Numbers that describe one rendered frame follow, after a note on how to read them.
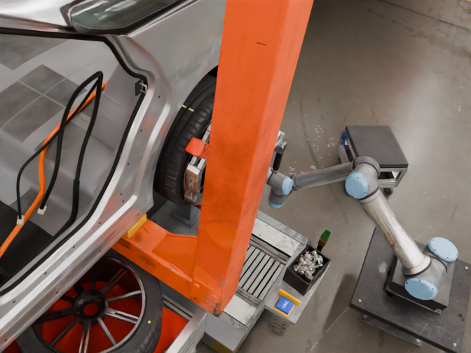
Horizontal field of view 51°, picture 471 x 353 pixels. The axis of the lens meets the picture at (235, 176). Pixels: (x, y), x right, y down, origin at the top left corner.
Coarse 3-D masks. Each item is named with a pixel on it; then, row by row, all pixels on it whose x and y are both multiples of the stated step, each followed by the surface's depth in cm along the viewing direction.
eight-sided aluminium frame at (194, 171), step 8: (208, 128) 221; (208, 136) 222; (192, 160) 222; (200, 160) 221; (192, 168) 222; (200, 168) 221; (192, 176) 229; (200, 176) 225; (192, 184) 234; (192, 192) 239; (192, 200) 236; (200, 200) 243
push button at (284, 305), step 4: (284, 296) 241; (280, 300) 239; (284, 300) 239; (288, 300) 240; (280, 304) 238; (284, 304) 238; (288, 304) 238; (292, 304) 239; (280, 308) 236; (284, 308) 237; (288, 308) 237; (288, 312) 235
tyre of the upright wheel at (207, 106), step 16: (208, 80) 235; (192, 96) 224; (208, 96) 225; (192, 112) 219; (208, 112) 220; (176, 128) 219; (192, 128) 217; (176, 144) 219; (160, 160) 224; (176, 160) 220; (160, 176) 228; (176, 176) 224; (160, 192) 242; (176, 192) 232
